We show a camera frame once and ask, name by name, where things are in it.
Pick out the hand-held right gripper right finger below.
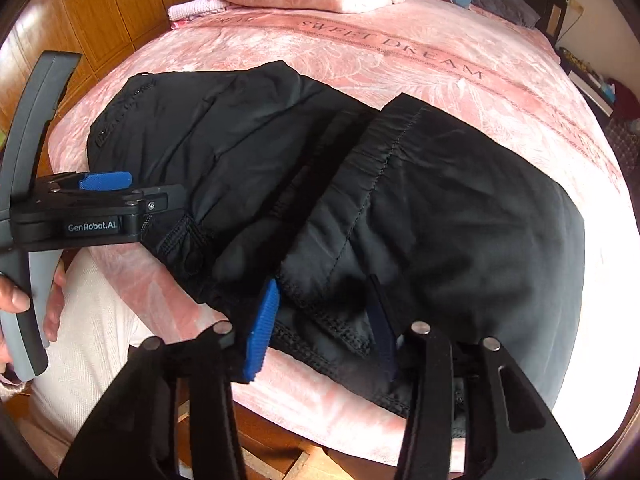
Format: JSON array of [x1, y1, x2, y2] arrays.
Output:
[[367, 274, 586, 480]]

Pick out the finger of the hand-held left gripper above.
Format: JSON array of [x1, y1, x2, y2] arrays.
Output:
[[49, 170, 133, 194]]

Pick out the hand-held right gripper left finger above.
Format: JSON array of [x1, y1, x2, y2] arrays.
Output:
[[59, 278, 281, 480]]

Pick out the black pants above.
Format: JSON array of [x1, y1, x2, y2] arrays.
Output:
[[86, 60, 587, 438]]

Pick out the person's left hand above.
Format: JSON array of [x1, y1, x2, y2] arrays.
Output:
[[0, 258, 67, 367]]

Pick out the white mattress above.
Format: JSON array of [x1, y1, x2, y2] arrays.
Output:
[[27, 247, 146, 453]]

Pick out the wooden wardrobe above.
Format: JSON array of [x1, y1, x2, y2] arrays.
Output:
[[0, 0, 223, 171]]

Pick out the folded pink striped cloth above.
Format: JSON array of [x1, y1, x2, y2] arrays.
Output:
[[167, 0, 232, 23]]

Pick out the pink printed bed blanket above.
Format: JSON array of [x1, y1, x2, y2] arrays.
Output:
[[46, 0, 640, 475]]

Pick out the cluttered bedside table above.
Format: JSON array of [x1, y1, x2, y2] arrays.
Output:
[[556, 46, 640, 173]]

